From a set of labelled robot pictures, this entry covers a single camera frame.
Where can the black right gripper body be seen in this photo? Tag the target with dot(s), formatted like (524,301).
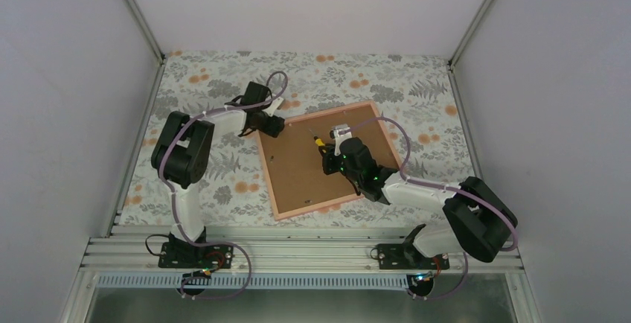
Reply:
(329,168)

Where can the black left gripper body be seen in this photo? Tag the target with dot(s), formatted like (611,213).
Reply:
(270,130)

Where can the yellow handled screwdriver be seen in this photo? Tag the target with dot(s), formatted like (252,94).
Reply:
(318,141)

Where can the pink wooden photo frame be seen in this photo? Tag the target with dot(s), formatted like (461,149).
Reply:
(292,165)

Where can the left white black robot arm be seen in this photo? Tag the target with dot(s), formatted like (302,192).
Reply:
(182,154)

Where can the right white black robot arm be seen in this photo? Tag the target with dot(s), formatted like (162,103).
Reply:
(477,222)

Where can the floral patterned table mat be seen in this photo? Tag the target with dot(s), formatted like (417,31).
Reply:
(412,91)

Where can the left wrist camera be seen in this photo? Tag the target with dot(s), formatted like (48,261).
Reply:
(275,105)

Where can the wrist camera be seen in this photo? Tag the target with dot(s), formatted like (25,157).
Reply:
(339,131)
(275,105)

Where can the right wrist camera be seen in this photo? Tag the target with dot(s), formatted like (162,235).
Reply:
(339,131)

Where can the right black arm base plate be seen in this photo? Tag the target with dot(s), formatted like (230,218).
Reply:
(391,256)

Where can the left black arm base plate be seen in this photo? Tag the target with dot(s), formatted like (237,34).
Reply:
(184,256)

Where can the grey slotted cable duct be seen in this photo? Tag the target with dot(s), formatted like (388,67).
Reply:
(258,281)

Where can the aluminium mounting rail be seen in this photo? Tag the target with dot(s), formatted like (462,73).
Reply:
(269,255)

